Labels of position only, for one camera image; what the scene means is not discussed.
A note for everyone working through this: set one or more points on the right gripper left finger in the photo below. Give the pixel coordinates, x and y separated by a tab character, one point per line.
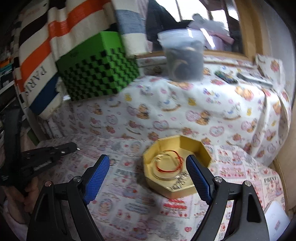
48	220

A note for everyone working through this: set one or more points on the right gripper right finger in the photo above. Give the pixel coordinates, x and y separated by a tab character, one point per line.
247	220

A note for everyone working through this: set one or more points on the person's left hand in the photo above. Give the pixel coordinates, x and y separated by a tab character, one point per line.
20	206

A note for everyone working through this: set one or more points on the white paper sheet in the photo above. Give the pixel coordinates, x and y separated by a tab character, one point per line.
276	219

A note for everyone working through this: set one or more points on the print patterned table cloth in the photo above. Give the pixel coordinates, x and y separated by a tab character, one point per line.
126	209

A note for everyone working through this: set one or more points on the yellow octagonal cardboard box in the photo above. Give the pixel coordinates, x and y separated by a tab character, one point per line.
165	165

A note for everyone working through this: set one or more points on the baby bear patterned cloth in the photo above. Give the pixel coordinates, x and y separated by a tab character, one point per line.
245	114

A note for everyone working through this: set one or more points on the green black checkered box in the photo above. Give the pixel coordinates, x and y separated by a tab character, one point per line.
97	67

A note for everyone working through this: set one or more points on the striped Paris curtain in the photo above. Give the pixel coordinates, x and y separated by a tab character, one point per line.
47	30

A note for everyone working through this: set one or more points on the silver flat device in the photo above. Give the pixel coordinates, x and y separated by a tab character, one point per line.
256	79

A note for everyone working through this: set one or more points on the colourful lighter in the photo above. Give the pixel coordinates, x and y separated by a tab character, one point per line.
225	77

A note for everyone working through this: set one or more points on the clear plastic lidded tub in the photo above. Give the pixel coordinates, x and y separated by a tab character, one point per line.
184	49

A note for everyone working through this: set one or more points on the black hanging garment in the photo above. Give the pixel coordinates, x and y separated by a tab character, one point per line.
158	20

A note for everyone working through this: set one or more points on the wooden window frame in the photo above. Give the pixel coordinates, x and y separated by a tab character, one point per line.
226	25

